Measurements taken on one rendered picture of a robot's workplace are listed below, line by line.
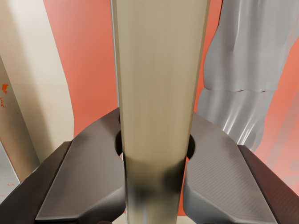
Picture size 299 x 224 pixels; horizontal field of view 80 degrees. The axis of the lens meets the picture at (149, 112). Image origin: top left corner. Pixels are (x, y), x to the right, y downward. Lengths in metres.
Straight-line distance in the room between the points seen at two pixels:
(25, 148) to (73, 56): 0.12
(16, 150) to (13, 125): 0.03
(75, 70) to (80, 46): 0.02
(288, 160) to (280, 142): 0.03
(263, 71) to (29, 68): 0.21
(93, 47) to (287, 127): 0.21
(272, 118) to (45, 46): 0.23
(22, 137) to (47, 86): 0.07
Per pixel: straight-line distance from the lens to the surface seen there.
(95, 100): 0.19
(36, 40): 0.19
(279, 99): 0.22
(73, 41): 0.18
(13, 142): 0.23
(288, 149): 0.26
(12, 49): 0.21
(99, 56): 0.17
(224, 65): 0.18
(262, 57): 0.18
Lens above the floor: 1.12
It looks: 62 degrees down
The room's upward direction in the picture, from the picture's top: 178 degrees counter-clockwise
